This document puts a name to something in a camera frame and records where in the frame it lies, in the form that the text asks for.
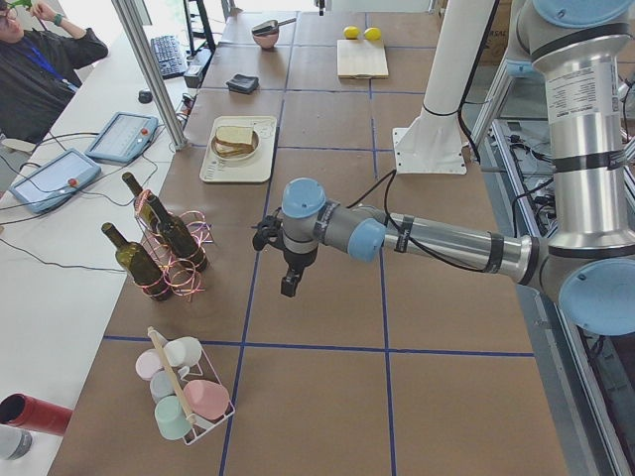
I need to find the copper wire bottle rack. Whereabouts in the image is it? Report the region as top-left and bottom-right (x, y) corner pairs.
(134, 189), (210, 299)

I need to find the mint green cup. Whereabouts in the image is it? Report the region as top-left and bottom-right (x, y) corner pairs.
(154, 395), (192, 440)

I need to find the white pillar with base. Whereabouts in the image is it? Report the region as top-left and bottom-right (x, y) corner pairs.
(393, 0), (498, 175)

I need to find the black computer mouse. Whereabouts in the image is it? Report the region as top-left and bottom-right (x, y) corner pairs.
(138, 89), (153, 104)

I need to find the green wine bottle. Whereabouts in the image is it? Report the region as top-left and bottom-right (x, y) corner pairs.
(101, 222), (173, 300)
(147, 192), (208, 272)
(122, 172), (148, 220)

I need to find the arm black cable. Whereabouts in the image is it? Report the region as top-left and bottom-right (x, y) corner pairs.
(346, 169), (497, 273)

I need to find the teach pendant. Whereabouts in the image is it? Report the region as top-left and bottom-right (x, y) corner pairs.
(85, 112), (159, 165)
(9, 148), (101, 214)

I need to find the cream bear tray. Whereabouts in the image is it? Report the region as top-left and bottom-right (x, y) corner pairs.
(199, 116), (278, 183)

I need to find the pink bowl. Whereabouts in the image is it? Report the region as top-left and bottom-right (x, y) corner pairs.
(252, 31), (280, 50)

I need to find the seated person in black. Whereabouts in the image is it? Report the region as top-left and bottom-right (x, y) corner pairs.
(1, 1), (108, 143)

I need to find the plain bread slice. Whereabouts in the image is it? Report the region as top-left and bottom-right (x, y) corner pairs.
(214, 125), (254, 145)

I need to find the metal scoop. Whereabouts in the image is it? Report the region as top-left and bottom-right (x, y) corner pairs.
(251, 18), (297, 36)

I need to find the bread slice under egg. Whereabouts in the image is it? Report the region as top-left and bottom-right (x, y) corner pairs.
(212, 143), (254, 160)

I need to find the grey cup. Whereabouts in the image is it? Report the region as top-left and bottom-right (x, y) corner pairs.
(150, 370), (175, 403)

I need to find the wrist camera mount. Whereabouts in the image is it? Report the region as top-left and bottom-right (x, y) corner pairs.
(252, 207), (285, 252)

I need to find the middle green wine bottle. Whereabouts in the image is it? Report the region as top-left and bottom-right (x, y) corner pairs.
(147, 192), (208, 272)

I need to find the wooden cutting board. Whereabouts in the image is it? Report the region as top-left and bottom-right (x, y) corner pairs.
(336, 40), (389, 78)

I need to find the front green wine bottle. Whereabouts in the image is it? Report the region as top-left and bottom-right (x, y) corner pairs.
(101, 222), (173, 300)

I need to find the yellow lemon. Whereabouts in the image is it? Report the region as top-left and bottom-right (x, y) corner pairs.
(363, 27), (382, 41)
(343, 26), (359, 40)

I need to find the aluminium frame post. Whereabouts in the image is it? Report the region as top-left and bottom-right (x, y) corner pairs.
(111, 0), (188, 151)

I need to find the right yellow lemon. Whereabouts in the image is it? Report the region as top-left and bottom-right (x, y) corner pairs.
(363, 27), (382, 41)

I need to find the left yellow lemon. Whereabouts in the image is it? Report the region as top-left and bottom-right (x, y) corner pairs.
(343, 26), (359, 40)

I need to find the white wire cup rack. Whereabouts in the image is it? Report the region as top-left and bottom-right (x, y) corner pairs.
(135, 327), (235, 445)

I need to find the far teach pendant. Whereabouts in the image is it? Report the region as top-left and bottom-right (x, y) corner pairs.
(85, 112), (159, 165)

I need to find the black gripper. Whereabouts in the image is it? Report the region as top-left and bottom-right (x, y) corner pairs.
(281, 248), (318, 298)

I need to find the rear green wine bottle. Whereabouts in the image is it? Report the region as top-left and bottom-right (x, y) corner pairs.
(122, 172), (148, 220)

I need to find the lilac cup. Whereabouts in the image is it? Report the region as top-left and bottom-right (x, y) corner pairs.
(135, 349), (164, 382)

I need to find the black keyboard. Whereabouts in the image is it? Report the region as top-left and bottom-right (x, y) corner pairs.
(150, 35), (188, 79)

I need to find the red cylinder can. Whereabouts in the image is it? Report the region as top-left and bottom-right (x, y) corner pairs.
(1, 394), (72, 436)

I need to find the folded grey cloth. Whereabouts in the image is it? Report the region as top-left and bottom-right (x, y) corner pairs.
(225, 73), (259, 94)

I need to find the white round plate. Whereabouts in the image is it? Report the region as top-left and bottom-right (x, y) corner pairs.
(210, 126), (260, 161)

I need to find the pink cup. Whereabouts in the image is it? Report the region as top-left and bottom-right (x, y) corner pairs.
(184, 380), (230, 420)

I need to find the white cup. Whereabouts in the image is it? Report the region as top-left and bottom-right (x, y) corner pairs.
(163, 336), (202, 367)

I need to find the near teach pendant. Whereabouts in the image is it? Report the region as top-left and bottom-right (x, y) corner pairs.
(9, 148), (101, 214)

